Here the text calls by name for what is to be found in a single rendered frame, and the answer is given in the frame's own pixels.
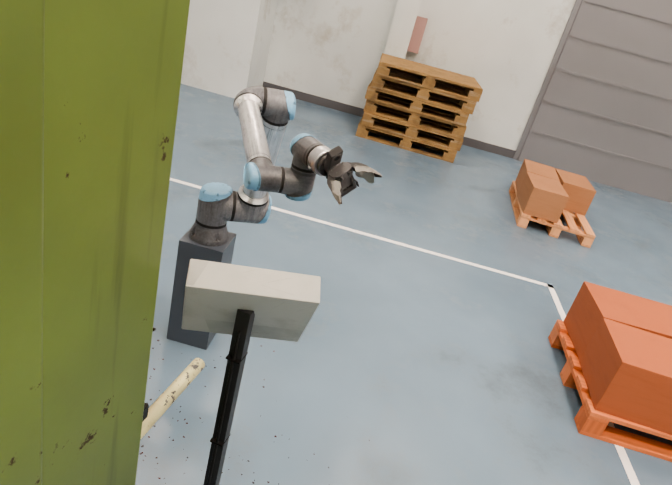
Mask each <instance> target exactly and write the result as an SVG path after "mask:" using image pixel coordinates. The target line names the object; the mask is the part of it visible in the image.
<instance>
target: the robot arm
mask: <svg viewBox="0 0 672 485"><path fill-rule="evenodd" d="M233 107H234V112H235V114H236V115H237V116H238V117H239V120H240V126H241V132H242V138H243V144H244V150H245V156H246V162H247V163H246V164H245V167H244V172H243V180H244V184H243V185H242V186H241V187H240V188H239V190H238V191H232V188H231V187H230V186H228V185H227V184H224V183H219V182H216V183H215V182H212V183H207V184H205V185H203V186H202V187H201V189H200V193H199V196H198V197H199V198H198V206H197V213H196V220H195V222H194V224H193V225H192V227H191V229H190V232H189V236H190V238H191V239H192V240H193V241H194V242H196V243H198V244H200V245H204V246H212V247H214V246H221V245H224V244H226V243H227V241H228V237H229V234H228V230H227V226H226V225H227V221H232V222H243V223H254V224H264V223H266V222H267V221H268V218H269V216H270V213H271V205H272V199H271V196H270V195H269V193H268V192H274V193H280V194H285V196H286V197H287V198H288V199H290V200H295V201H305V200H308V199H309V198H310V196H311V193H312V191H313V186H314V182H315V178H316V174H317V175H319V176H326V179H327V185H328V187H329V189H330V190H331V192H332V194H333V196H334V198H335V200H336V201H337V202H338V204H339V205H340V204H342V197H343V196H345V195H346V194H348V193H349V192H351V191H352V190H354V189H355V188H357V187H356V185H357V186H358V187H359V184H358V181H357V180H356V179H354V177H353V171H354V172H355V175H356V176H357V177H360V178H364V179H365V180H366V181H367V182H368V183H371V184H372V183H374V177H380V178H382V175H381V174H380V173H379V172H377V171H376V170H374V169H373V168H370V167H369V166H367V165H365V164H362V163H359V162H352V163H351V162H342V163H340V162H341V159H342V155H343V149H342V148H341V147H340V146H337V147H335V148H333V149H329V148H328V147H326V146H325V145H324V144H322V143H321V142H320V141H318V140H317V139H316V138H315V137H314V136H311V135H310V134H307V133H302V134H299V135H297V136H296V137H295V138H294V139H293V140H292V141H291V143H290V152H291V154H292V155H293V159H292V164H291V168H288V167H281V166H274V165H275V162H276V159H277V155H278V152H279V149H280V145H281V142H282V139H283V135H284V132H285V129H286V125H287V124H288V121H289V120H290V121H291V120H293V119H294V117H295V112H296V99H295V95H294V93H292V92H289V91H285V90H279V89H274V88H268V87H263V86H252V87H248V88H245V89H243V90H242V91H240V92H239V93H238V94H237V95H236V97H235V99H234V102H233ZM261 115H262V117H261ZM355 182H356V183H355Z"/></svg>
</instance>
